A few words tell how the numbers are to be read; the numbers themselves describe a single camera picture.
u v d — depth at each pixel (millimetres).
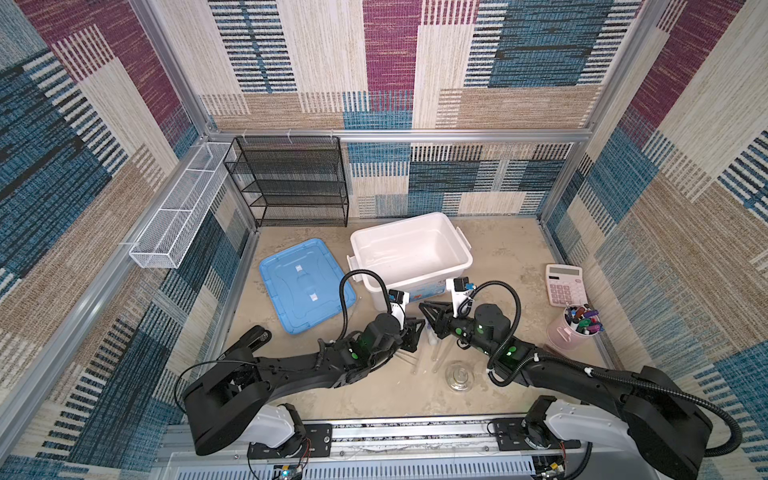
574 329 795
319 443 733
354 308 962
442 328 687
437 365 850
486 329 615
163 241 702
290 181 1084
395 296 705
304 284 1013
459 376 771
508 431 741
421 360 856
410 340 712
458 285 692
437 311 718
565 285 992
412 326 719
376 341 606
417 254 1089
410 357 869
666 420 416
